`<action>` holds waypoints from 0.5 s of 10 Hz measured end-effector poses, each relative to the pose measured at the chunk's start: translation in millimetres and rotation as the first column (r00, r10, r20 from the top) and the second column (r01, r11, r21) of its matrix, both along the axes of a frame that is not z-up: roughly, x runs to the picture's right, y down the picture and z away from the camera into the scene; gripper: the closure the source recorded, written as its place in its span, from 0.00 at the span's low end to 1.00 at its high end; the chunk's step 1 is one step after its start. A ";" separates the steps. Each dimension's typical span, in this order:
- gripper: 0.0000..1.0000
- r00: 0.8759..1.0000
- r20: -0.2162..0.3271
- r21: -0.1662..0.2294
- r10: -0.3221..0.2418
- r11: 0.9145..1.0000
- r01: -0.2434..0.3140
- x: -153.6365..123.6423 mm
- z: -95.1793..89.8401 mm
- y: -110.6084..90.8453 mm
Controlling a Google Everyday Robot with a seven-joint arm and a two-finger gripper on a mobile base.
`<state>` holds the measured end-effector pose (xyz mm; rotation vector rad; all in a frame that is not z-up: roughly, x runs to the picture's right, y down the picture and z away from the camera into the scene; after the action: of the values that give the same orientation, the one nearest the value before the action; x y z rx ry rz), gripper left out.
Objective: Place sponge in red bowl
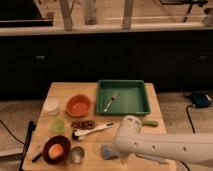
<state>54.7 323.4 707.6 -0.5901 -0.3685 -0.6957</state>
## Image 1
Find black side rail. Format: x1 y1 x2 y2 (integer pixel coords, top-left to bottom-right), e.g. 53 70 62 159
19 121 36 171

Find orange-red bowl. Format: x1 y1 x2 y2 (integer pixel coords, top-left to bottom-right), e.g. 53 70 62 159
66 94 91 117

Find black cable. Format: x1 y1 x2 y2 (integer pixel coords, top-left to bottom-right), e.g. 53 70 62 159
185 104 197 134

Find small metal cup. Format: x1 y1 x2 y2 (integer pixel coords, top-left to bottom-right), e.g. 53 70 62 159
70 146 85 164

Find orange fruit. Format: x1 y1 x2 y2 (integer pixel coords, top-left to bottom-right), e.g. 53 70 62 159
48 144 63 160

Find metal fork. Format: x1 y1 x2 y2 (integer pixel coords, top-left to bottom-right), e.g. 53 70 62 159
104 92 118 112

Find small green cup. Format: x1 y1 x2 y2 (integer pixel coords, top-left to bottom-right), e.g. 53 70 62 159
50 119 65 134

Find green plastic tray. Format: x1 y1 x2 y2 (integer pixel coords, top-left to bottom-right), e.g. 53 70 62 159
96 80 151 116

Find white dish brush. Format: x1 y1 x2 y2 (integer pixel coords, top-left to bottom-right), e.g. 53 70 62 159
72 122 114 140

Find green banana toy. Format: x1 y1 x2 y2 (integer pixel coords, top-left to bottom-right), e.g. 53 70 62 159
142 121 159 127

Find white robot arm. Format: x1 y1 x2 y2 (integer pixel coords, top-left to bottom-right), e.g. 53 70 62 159
112 115 213 167

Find white stacked cups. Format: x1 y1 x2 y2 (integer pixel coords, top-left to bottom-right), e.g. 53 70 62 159
43 98 59 116

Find black power adapter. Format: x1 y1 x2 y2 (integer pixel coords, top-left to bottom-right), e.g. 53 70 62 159
185 92 211 108

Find dark brown bowl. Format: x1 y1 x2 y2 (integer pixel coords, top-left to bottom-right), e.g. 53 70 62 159
43 135 71 165

